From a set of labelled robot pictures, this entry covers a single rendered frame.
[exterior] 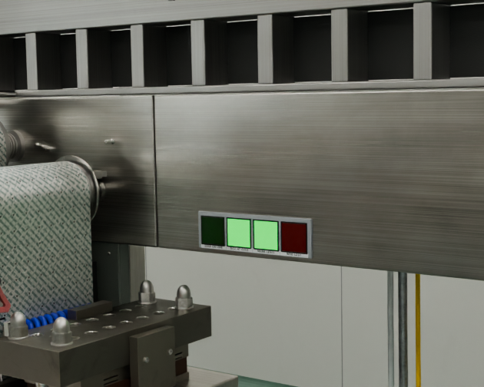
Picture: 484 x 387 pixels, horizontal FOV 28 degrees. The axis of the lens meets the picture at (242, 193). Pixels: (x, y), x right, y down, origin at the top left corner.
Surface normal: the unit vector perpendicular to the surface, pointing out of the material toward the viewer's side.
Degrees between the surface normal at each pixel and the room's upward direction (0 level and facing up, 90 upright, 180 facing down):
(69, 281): 90
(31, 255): 90
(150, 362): 90
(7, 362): 90
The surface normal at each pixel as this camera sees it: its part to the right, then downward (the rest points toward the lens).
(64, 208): 0.81, 0.04
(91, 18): -0.59, 0.09
